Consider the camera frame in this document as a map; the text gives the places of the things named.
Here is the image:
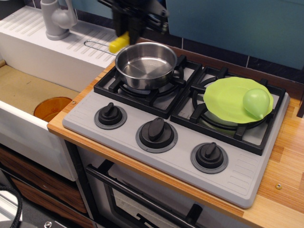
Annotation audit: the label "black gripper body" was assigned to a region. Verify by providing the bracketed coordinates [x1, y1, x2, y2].
[99, 0, 169, 32]

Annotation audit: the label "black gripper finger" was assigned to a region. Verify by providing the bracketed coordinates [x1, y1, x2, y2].
[128, 16, 147, 43]
[113, 9, 129, 37]

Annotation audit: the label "yellow toy corn cob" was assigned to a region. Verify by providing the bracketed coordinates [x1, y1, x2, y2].
[109, 31, 130, 53]

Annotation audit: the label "stainless steel pot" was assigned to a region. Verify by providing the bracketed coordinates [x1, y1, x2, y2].
[84, 40, 178, 91]

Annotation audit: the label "small green toy pear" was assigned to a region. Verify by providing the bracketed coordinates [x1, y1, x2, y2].
[243, 88, 270, 119]

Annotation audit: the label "left black stove knob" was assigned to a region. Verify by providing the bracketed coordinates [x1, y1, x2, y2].
[94, 102, 127, 130]

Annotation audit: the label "black stove knob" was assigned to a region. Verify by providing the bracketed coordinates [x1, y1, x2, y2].
[94, 102, 127, 130]
[190, 142, 228, 174]
[135, 117, 178, 153]

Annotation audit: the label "light green plastic plate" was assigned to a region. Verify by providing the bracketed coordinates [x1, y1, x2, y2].
[203, 76, 274, 124]

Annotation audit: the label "middle black stove knob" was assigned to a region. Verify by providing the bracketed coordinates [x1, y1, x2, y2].
[135, 117, 178, 153]

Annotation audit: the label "grey toy stove top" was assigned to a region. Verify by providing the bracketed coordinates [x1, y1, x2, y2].
[62, 56, 291, 209]

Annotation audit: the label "right black stove knob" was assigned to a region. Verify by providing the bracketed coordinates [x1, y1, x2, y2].
[190, 142, 228, 174]

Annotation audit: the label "grey toy faucet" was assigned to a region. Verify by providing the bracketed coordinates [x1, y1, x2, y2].
[40, 0, 77, 40]

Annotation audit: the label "left black burner grate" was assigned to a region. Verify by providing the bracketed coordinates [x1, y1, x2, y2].
[94, 55, 203, 119]

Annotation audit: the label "black burner grate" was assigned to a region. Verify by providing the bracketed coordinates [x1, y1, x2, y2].
[94, 55, 203, 119]
[171, 66, 290, 155]

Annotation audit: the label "white toy sink unit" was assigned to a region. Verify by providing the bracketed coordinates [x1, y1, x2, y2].
[0, 6, 115, 181]

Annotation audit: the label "right black burner grate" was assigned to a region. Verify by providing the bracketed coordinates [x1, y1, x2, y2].
[171, 66, 290, 155]

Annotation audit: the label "wooden drawer fronts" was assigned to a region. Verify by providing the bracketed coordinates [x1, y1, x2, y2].
[0, 145, 94, 228]

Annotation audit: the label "oven door with black handle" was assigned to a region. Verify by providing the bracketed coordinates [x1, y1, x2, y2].
[85, 159, 252, 228]

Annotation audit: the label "black braided foreground cable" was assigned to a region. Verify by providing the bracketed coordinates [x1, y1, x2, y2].
[0, 185, 23, 228]

